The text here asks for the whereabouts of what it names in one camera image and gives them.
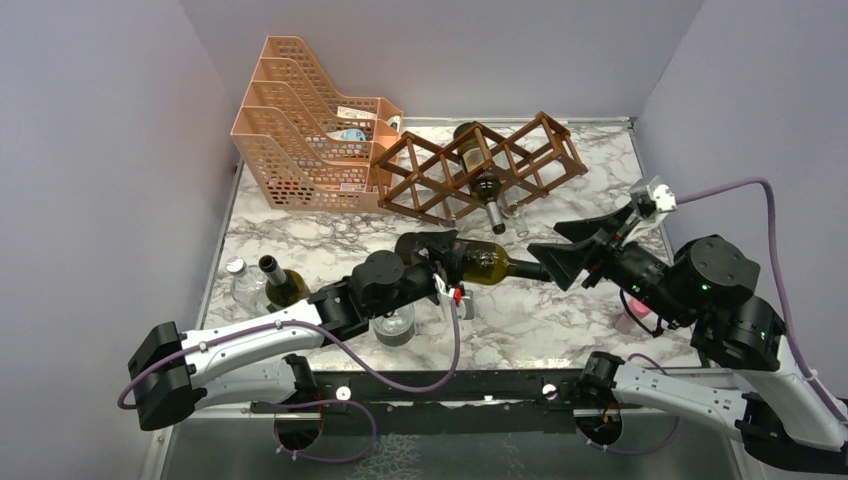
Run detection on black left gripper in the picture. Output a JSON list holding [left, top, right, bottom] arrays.
[[367, 231, 465, 320]]

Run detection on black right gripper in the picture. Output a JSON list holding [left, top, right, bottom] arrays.
[[526, 200, 693, 326]]

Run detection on clear glass bottle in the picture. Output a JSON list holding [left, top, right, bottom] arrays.
[[510, 205, 529, 239]]

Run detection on green wine bottle white label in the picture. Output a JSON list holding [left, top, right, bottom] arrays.
[[454, 240, 552, 286]]

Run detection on clear round jug dark liquid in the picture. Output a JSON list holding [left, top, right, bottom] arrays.
[[370, 304, 416, 348]]

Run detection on dark green wine bottle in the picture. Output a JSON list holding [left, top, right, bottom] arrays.
[[452, 122, 508, 236]]

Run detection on green wine bottle silver neck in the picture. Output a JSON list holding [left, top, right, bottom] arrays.
[[258, 255, 311, 313]]

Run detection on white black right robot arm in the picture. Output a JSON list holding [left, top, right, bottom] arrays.
[[529, 207, 847, 475]]

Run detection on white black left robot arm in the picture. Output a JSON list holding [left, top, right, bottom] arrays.
[[117, 230, 462, 431]]

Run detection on pink capped bottle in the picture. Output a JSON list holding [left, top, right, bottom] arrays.
[[614, 296, 652, 334]]

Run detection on brown wooden wine rack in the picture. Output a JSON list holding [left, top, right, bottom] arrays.
[[371, 112, 588, 227]]

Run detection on clear bottle silver cap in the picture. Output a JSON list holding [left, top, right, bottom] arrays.
[[225, 256, 269, 318]]

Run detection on blue round item in organizer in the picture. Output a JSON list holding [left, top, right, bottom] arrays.
[[326, 128, 368, 142]]

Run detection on white box in organizer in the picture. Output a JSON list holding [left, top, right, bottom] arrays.
[[336, 106, 378, 120]]

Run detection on peach plastic file organizer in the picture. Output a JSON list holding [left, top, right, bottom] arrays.
[[231, 36, 404, 213]]

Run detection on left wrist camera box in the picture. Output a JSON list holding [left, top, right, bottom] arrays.
[[434, 275, 477, 322]]

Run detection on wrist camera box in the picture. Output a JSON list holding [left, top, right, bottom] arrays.
[[629, 176, 678, 222], [434, 275, 477, 322]]

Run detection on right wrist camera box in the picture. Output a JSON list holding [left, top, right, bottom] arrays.
[[629, 176, 678, 222]]

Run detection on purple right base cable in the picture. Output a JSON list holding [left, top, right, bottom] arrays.
[[574, 354, 684, 457]]

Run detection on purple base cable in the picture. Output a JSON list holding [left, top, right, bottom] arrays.
[[574, 354, 684, 457], [272, 396, 380, 465]]

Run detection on black mounting rail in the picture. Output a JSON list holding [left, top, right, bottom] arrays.
[[250, 368, 623, 443]]

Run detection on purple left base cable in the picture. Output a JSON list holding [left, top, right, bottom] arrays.
[[272, 396, 380, 465]]

